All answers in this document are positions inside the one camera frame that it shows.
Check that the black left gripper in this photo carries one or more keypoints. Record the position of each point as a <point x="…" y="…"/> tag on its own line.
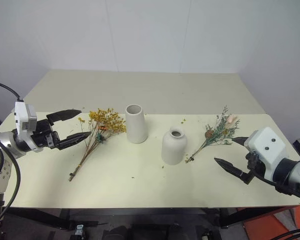
<point x="43" y="136"/>

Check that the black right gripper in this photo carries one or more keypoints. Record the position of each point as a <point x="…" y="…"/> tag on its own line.
<point x="255" y="165"/>

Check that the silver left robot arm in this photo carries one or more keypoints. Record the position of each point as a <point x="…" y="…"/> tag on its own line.
<point x="4" y="143"/>

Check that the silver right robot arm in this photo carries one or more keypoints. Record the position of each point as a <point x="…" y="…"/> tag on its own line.
<point x="298" y="172"/>

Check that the white bottle-shaped vase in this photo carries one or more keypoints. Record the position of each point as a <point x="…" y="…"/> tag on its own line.
<point x="173" y="148"/>

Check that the tall tapered white vase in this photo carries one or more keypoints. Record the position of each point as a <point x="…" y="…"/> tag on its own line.
<point x="136" y="125"/>

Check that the green and pink flower bunch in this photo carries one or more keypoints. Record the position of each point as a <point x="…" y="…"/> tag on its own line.
<point x="220" y="132"/>

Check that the yellow dried flower bunch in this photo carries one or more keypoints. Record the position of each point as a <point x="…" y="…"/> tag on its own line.
<point x="107" y="122"/>

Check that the white dotted robot body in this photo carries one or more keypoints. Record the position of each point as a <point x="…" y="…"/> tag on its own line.
<point x="0" y="172"/>

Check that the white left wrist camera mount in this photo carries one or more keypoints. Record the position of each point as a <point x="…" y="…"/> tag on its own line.
<point x="22" y="117"/>

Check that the black table frame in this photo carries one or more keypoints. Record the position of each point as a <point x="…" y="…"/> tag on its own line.
<point x="140" y="211"/>

